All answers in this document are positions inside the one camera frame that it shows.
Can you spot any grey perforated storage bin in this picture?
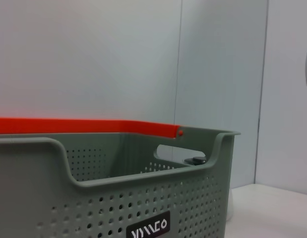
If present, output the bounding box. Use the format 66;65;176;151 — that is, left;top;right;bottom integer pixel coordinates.
0;126;242;238

